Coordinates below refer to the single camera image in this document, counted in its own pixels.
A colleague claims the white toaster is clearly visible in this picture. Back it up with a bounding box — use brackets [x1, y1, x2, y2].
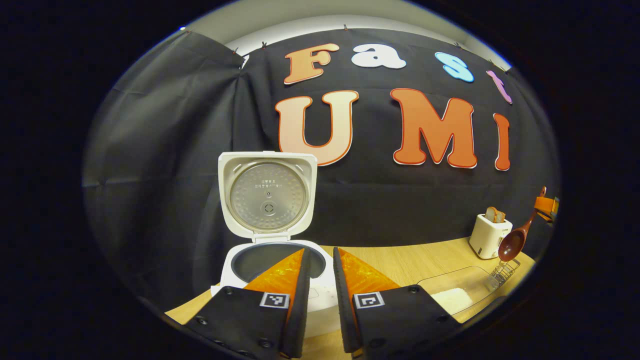
[469, 214, 513, 260]

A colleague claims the white rice cooker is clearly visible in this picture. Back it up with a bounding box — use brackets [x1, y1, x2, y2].
[217, 151, 346, 338]

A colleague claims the clear plastic tray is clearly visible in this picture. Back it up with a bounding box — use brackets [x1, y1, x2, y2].
[417, 266, 496, 317]

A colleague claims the brown wooden spoon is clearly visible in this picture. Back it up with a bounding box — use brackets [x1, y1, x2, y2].
[498, 186, 547, 262]

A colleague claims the white rice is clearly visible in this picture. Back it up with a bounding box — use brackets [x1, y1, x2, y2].
[430, 287, 474, 315]

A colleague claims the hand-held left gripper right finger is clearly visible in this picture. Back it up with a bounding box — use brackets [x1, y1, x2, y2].
[332, 246, 463, 360]

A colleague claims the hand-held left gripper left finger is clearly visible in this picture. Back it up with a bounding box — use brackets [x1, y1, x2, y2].
[184, 247, 313, 360]

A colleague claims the metal wire chopstick holder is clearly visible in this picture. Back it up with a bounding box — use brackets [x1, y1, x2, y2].
[487, 258, 521, 291]

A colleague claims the black backdrop cloth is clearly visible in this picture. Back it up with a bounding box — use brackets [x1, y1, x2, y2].
[82, 27, 561, 311]

